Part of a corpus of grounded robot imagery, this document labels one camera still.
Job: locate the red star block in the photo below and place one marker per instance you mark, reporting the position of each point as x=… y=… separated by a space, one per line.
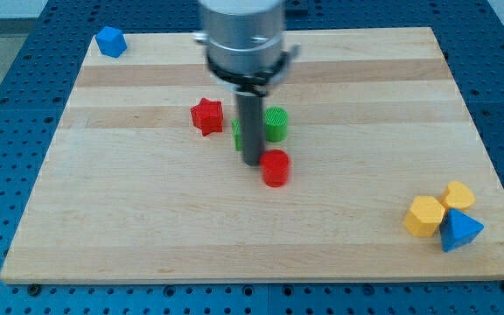
x=208 y=116

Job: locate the yellow hexagon block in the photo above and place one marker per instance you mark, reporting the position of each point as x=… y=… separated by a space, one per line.
x=424 y=216

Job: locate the blue cube block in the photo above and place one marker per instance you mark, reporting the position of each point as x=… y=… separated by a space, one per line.
x=111 y=41

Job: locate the red cylinder block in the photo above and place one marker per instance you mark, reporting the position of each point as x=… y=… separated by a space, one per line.
x=275 y=166

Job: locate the wooden board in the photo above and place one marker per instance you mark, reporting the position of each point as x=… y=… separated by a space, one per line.
x=131 y=193

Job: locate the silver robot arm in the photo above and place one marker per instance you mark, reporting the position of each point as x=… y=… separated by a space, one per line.
x=244 y=50

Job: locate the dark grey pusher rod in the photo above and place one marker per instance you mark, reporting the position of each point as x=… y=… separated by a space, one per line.
x=250 y=113

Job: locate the yellow heart block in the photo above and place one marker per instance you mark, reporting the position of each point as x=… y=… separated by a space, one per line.
x=457 y=195

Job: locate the blue triangle block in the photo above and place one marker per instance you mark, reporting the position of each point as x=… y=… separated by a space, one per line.
x=458 y=229

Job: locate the green cylinder block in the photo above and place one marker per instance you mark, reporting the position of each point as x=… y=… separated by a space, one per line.
x=276 y=123

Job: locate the green block behind rod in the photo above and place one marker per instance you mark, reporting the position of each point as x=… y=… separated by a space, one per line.
x=236 y=134

